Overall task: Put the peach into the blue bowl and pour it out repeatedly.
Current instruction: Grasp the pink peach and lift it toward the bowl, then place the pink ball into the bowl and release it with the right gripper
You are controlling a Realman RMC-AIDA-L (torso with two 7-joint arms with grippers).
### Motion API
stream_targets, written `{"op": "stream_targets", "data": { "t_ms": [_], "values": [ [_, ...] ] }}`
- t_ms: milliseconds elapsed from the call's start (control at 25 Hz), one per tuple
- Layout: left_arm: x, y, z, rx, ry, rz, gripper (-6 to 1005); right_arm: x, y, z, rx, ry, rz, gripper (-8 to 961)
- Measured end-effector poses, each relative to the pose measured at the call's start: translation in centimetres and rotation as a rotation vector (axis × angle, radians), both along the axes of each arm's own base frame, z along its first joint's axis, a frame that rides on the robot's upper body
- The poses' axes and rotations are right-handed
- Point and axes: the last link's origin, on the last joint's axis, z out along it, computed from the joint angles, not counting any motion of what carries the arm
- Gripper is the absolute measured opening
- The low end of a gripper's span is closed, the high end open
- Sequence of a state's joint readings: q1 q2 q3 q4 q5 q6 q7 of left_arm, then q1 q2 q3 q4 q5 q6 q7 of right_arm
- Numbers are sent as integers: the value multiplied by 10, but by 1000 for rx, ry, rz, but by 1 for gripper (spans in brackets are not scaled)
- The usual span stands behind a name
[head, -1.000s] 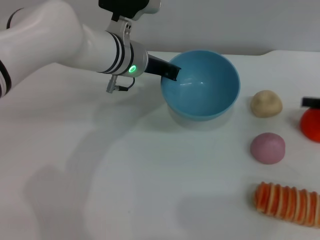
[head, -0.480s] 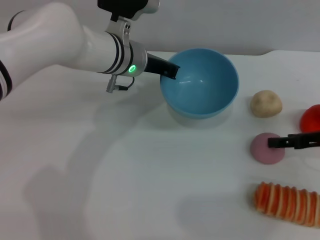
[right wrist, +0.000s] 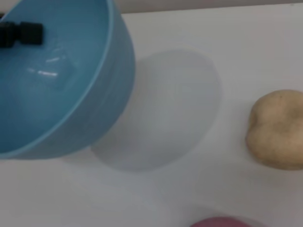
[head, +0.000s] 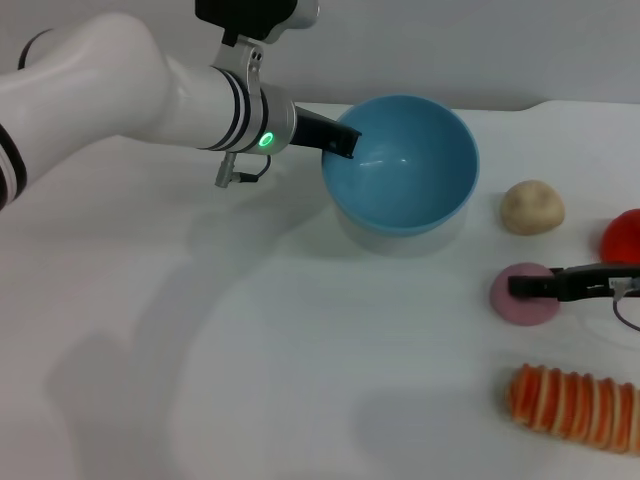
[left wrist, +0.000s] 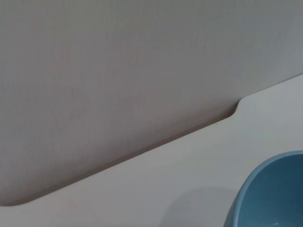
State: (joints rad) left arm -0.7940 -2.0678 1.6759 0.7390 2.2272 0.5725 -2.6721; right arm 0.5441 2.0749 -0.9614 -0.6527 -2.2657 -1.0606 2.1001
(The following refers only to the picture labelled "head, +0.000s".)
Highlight thin right gripper cable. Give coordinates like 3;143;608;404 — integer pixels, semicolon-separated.
609;278;640;332

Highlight beige toy potato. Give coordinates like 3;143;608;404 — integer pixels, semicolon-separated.
500;179;566;235

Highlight black silver wrist camera box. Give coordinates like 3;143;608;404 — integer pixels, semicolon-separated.
193;0;320;49

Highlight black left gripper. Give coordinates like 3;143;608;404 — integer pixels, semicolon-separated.
290;103;362;160

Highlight blue bowl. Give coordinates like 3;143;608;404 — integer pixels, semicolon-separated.
319;94;481;236

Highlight red toy tomato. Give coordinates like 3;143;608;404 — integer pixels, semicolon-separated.
599;209;640;266

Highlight pink toy peach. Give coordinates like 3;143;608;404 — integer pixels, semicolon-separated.
489;261;562;328

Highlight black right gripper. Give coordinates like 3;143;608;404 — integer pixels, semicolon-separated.
507;262;640;303

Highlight orange striped toy shrimp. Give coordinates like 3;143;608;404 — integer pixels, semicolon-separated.
504;363;640;454

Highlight silver connector with black cable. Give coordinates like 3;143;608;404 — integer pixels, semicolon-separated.
214;151;274;189

